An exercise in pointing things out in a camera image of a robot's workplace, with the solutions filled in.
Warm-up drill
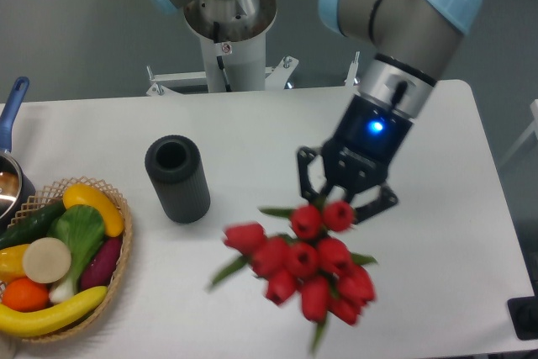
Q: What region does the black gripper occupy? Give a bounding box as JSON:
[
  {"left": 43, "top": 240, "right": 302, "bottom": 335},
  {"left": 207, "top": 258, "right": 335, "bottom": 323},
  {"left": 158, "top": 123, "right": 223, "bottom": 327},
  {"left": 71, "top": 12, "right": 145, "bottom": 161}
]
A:
[{"left": 296, "top": 95, "right": 413, "bottom": 224}]

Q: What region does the red tulip bouquet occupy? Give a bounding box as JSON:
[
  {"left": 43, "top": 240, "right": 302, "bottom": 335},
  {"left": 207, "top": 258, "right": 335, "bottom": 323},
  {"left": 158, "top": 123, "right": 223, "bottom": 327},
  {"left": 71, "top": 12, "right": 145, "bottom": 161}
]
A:
[{"left": 208, "top": 200, "right": 377, "bottom": 354}]

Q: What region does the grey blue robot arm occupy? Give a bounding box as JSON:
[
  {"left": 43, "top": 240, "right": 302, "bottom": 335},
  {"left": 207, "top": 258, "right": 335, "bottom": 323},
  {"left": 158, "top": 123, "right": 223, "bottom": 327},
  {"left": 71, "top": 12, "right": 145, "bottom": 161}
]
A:
[{"left": 151, "top": 0, "right": 482, "bottom": 223}]

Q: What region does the dark grey ribbed vase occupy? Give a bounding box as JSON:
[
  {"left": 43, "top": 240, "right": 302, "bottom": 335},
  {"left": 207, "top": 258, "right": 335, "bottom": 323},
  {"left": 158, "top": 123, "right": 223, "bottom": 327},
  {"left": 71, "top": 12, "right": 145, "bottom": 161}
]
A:
[{"left": 145, "top": 135, "right": 211, "bottom": 224}]

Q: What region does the white furniture piece right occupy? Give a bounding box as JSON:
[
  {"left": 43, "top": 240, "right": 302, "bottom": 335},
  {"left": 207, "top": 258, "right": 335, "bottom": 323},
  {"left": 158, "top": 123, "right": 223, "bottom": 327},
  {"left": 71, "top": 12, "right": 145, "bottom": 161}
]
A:
[{"left": 498, "top": 99, "right": 537, "bottom": 169}]

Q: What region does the black box at edge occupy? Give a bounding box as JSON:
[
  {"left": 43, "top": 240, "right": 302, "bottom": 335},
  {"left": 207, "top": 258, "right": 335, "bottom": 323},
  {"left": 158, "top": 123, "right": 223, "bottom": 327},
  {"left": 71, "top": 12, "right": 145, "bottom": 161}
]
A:
[{"left": 507, "top": 296, "right": 537, "bottom": 341}]

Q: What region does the purple sweet potato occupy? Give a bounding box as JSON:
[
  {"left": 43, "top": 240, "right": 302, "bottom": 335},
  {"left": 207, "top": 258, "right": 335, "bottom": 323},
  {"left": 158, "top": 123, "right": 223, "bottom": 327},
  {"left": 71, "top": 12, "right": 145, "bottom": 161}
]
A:
[{"left": 79, "top": 238, "right": 122, "bottom": 291}]

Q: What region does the yellow squash upper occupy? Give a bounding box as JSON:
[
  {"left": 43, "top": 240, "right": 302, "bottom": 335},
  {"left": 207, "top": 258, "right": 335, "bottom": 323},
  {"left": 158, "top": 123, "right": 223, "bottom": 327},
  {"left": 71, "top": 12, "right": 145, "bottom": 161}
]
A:
[{"left": 62, "top": 183, "right": 124, "bottom": 237}]

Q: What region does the green bok choy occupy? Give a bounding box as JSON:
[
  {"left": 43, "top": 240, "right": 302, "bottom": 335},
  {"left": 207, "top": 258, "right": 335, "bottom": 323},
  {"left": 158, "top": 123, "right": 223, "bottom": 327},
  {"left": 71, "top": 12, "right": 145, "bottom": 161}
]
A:
[{"left": 47, "top": 205, "right": 104, "bottom": 304}]

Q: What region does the woven wicker basket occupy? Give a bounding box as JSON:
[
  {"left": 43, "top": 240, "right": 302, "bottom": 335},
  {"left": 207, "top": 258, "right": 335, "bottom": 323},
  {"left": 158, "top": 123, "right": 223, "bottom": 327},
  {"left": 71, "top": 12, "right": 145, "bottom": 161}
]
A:
[{"left": 8, "top": 177, "right": 133, "bottom": 343}]

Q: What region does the beige round disc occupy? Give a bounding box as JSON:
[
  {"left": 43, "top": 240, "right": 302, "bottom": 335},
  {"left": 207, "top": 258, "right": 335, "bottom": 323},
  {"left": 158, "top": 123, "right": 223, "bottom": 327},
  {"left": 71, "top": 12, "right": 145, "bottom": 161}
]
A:
[{"left": 22, "top": 237, "right": 71, "bottom": 284}]

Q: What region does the green cucumber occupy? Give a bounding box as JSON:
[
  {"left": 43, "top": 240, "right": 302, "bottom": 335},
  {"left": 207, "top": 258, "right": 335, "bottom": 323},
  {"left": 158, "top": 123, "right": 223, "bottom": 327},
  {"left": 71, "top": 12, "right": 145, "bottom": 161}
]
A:
[{"left": 1, "top": 201, "right": 66, "bottom": 249}]

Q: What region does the orange fruit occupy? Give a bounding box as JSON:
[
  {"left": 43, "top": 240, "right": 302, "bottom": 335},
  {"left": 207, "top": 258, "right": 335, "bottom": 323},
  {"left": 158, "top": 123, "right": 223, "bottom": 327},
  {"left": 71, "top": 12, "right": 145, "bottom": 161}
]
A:
[{"left": 2, "top": 277, "right": 49, "bottom": 312}]

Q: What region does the yellow bell pepper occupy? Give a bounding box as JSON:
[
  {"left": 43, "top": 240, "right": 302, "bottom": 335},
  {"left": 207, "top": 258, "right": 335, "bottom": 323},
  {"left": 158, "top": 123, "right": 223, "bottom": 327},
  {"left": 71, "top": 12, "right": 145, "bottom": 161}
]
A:
[{"left": 0, "top": 244, "right": 29, "bottom": 284}]

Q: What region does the yellow banana squash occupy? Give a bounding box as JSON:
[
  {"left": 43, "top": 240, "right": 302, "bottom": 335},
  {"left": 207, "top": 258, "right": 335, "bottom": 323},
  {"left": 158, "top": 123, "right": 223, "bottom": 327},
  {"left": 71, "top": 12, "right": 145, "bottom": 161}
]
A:
[{"left": 1, "top": 286, "right": 108, "bottom": 338}]

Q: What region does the white clamp post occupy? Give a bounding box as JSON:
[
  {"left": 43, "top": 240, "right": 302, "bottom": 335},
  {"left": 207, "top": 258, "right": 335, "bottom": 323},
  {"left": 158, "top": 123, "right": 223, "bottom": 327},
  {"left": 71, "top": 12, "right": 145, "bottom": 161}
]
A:
[{"left": 345, "top": 51, "right": 361, "bottom": 87}]

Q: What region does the blue handled saucepan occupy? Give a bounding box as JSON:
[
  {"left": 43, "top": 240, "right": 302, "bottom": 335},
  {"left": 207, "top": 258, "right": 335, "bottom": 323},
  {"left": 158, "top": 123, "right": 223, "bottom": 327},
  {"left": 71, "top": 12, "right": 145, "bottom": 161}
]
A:
[{"left": 1, "top": 77, "right": 35, "bottom": 233}]

